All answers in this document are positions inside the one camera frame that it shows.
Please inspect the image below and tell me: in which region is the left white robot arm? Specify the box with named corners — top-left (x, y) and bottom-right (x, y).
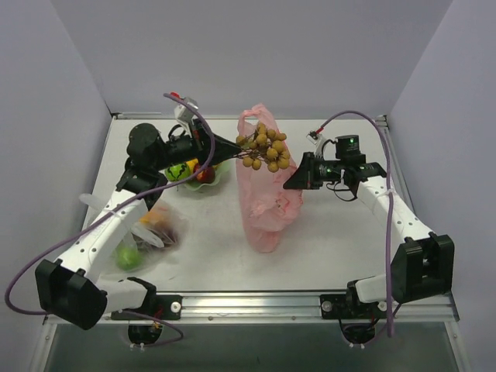
top-left (35, 119), bottom-right (242, 330)

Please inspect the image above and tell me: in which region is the brown longan bunch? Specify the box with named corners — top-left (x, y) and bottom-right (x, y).
top-left (236, 122), bottom-right (291, 173)

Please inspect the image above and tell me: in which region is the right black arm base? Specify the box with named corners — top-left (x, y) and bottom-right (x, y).
top-left (319, 293), bottom-right (386, 349)

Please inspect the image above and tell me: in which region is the clear bag of fruits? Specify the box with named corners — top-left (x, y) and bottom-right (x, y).
top-left (103, 199), bottom-right (188, 274)

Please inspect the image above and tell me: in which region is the green wavy plate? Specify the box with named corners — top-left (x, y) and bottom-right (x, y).
top-left (183, 161), bottom-right (230, 191)

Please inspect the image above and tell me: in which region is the aluminium front rail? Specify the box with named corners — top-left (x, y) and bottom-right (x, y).
top-left (43, 292), bottom-right (460, 325)

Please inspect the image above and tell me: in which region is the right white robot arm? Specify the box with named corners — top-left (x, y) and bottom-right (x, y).
top-left (284, 131), bottom-right (454, 317)

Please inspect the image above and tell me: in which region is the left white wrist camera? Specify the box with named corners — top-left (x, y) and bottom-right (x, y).
top-left (174, 97), bottom-right (198, 125)

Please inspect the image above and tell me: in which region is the green striped melon ball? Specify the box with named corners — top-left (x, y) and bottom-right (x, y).
top-left (164, 163), bottom-right (191, 182)

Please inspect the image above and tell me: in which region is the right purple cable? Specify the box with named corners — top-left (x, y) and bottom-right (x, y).
top-left (319, 111), bottom-right (402, 339)

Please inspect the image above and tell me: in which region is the pink plastic bag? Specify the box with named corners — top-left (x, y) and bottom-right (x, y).
top-left (236, 104), bottom-right (303, 253)

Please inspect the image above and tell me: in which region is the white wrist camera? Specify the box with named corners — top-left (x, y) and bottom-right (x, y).
top-left (174, 97), bottom-right (198, 125)
top-left (307, 131), bottom-right (331, 158)

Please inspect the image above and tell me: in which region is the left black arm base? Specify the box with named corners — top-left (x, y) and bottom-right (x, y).
top-left (110, 294), bottom-right (184, 350)

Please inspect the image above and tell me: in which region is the red fake apple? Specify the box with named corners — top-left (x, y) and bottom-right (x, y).
top-left (195, 167), bottom-right (215, 184)

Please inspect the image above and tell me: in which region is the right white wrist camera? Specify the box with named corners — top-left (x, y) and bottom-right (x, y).
top-left (307, 131), bottom-right (331, 158)

